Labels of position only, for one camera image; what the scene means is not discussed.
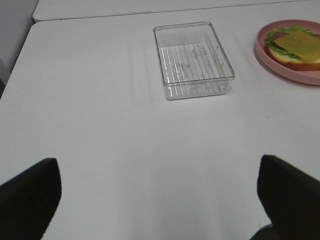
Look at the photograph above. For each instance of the yellow cheese slice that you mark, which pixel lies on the yellow cheese slice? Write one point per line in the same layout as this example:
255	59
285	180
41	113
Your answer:
303	45

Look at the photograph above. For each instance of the pink round plate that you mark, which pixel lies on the pink round plate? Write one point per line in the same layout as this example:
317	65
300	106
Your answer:
305	77

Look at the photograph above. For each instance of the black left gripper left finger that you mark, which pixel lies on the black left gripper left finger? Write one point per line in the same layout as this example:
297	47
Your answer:
29	201

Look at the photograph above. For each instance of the bread slice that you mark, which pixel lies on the bread slice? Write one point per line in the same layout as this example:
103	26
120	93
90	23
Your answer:
293	63

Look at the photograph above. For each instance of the clear left plastic container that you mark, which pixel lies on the clear left plastic container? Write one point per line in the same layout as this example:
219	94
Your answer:
192	61

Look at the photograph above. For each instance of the green lettuce leaf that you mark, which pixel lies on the green lettuce leaf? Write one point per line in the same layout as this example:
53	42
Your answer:
288	30

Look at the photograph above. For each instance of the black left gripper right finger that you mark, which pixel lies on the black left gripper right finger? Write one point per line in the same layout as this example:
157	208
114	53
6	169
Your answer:
290	198

